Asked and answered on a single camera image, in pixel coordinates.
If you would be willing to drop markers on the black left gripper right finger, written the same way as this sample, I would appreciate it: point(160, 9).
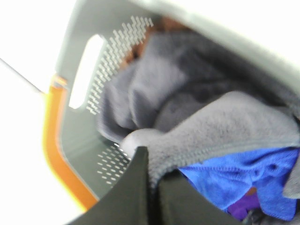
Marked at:
point(181, 204)

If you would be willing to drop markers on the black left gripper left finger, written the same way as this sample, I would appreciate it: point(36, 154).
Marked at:
point(127, 202)

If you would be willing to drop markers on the orange basket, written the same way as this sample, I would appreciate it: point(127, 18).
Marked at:
point(55, 101)

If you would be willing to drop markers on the dark grey towel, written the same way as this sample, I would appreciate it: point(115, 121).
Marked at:
point(188, 99)

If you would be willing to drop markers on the grey perforated plastic basket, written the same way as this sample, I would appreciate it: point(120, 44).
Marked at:
point(97, 36)

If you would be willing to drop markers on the brown cloth in basket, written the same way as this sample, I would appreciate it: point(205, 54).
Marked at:
point(165, 25)

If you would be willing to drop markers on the blue towel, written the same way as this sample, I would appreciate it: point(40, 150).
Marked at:
point(225, 180)

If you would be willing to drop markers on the purple cloth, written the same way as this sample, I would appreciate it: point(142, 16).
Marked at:
point(239, 210)

